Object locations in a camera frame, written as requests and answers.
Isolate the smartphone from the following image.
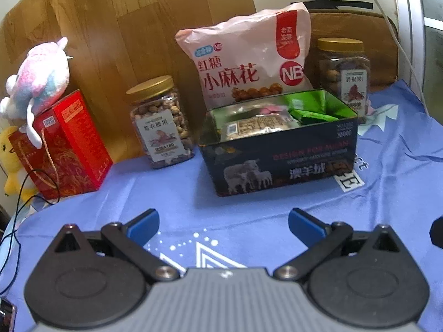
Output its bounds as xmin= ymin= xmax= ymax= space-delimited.
xmin=0 ymin=299 xmax=17 ymax=332

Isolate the white cable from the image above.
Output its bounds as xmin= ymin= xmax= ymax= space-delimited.
xmin=355 ymin=0 xmax=431 ymax=115

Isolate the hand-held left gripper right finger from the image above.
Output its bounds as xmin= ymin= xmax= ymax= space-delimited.
xmin=273 ymin=207 xmax=402 ymax=281

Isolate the black cable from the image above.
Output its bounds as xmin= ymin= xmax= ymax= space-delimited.
xmin=0 ymin=169 xmax=52 ymax=294

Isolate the pink white plush toy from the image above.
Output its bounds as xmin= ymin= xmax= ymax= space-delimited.
xmin=0 ymin=37 xmax=71 ymax=147

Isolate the pink snack bag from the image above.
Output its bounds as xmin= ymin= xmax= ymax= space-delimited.
xmin=175 ymin=2 xmax=314 ymax=113

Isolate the small pink snack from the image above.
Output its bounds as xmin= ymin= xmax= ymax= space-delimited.
xmin=258 ymin=105 xmax=288 ymax=115

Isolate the pecan jar gold lid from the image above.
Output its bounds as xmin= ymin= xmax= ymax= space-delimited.
xmin=316 ymin=37 xmax=372 ymax=125

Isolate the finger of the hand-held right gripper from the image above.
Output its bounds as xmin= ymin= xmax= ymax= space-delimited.
xmin=429 ymin=216 xmax=443 ymax=246

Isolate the beige biscuit packet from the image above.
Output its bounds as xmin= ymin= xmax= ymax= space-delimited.
xmin=221 ymin=112 xmax=300 ymax=142

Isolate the dark tin box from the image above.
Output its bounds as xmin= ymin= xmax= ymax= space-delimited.
xmin=198 ymin=89 xmax=359 ymax=197

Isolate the red gift box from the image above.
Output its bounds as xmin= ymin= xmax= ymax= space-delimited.
xmin=9 ymin=90 xmax=114 ymax=200

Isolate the yellow plush duck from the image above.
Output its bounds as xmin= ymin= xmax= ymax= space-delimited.
xmin=0 ymin=126 xmax=37 ymax=203

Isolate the green square snack packet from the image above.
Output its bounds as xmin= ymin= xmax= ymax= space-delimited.
xmin=291 ymin=109 xmax=339 ymax=126

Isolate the white window frame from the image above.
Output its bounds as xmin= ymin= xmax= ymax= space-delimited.
xmin=393 ymin=0 xmax=443 ymax=111

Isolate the cashew jar gold lid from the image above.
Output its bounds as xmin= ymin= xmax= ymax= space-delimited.
xmin=125 ymin=75 xmax=194 ymax=169

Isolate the brown cushion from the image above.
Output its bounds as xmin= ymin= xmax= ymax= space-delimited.
xmin=308 ymin=9 xmax=398 ymax=92

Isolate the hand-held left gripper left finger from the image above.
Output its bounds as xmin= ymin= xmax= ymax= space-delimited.
xmin=52 ymin=208 xmax=181 ymax=282

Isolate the blue printed cloth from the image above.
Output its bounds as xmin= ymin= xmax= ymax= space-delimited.
xmin=0 ymin=79 xmax=443 ymax=332

